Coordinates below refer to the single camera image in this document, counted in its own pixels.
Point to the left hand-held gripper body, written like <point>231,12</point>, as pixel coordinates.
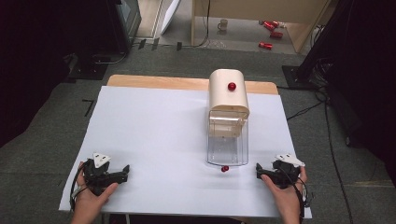
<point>99,177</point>

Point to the small red ball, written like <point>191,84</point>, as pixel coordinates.
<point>224,169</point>

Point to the black floor tape strip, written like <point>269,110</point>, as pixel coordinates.
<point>179,46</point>
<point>155,44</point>
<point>141,44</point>

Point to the black stand base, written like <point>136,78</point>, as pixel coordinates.
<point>88,70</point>
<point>295,76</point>

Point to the dark curtain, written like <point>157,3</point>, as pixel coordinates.
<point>37,62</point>
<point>367,77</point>

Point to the cream and clear plastic dispenser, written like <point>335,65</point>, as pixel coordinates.
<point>228,99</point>

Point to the red round knob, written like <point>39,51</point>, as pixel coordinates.
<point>231,86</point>

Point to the dark monitor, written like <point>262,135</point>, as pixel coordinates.
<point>129,18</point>

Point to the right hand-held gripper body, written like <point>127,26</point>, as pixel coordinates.
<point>285,174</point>

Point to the person's right hand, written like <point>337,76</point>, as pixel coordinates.
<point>288,199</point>

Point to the light wooden shelf unit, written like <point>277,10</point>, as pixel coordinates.
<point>264,7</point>

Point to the red can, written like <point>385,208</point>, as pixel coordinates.
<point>269,25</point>
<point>276,34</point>
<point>265,45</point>

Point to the black floor tape corner mark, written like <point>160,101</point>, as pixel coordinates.
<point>89,105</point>

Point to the white table sheet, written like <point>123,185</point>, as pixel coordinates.
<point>155,140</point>

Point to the metal table leg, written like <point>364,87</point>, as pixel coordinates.
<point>127,219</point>

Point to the grey mug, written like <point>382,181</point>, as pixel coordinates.
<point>223,25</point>

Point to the person's left hand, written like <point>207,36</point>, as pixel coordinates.
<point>90,200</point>

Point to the white board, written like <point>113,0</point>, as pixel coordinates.
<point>170,14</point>

